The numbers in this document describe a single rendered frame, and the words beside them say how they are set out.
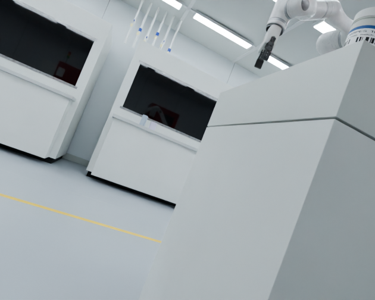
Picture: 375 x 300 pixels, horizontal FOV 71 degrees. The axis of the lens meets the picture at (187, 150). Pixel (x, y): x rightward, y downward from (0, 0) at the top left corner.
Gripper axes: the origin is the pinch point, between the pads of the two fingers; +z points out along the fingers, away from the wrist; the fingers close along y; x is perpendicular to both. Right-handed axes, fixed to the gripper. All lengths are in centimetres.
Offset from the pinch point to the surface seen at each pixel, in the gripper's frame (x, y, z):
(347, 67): 5, 66, 27
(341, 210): 14, 65, 51
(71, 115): -167, -234, 50
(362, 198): 17, 64, 47
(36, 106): -196, -204, 57
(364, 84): 9, 66, 29
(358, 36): 6, 63, 19
